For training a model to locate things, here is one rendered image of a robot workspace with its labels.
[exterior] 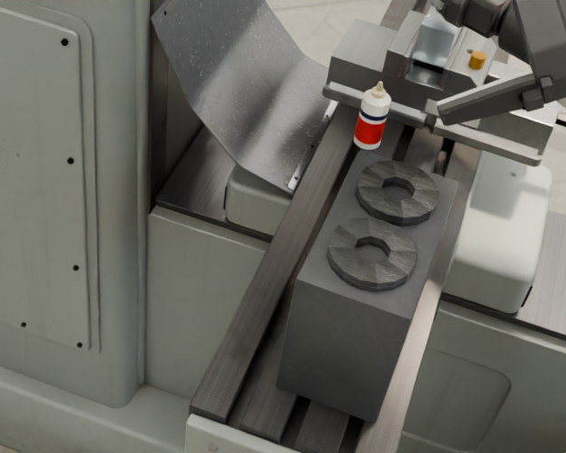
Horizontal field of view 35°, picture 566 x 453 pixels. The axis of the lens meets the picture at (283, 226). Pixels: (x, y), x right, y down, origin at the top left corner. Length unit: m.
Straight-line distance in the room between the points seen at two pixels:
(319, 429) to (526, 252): 0.54
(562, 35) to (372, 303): 0.40
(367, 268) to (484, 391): 0.73
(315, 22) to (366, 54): 1.90
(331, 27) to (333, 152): 2.00
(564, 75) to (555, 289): 0.97
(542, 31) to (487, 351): 0.98
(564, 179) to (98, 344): 1.67
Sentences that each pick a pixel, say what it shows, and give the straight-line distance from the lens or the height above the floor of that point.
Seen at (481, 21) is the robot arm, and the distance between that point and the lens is 1.21.
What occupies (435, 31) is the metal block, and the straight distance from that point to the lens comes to 1.35.
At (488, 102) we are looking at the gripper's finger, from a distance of 0.57.
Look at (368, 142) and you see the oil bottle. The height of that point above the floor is 0.93.
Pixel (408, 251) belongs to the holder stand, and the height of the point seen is 1.12.
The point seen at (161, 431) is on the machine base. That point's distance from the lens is 1.83.
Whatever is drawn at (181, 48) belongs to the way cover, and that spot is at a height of 1.01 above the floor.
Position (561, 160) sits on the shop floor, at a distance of 2.97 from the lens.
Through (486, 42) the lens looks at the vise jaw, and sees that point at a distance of 1.43.
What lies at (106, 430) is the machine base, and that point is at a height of 0.18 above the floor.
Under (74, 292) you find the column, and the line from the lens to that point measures 1.64.
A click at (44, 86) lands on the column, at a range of 1.36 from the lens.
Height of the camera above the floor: 1.76
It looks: 45 degrees down
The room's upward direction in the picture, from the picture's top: 10 degrees clockwise
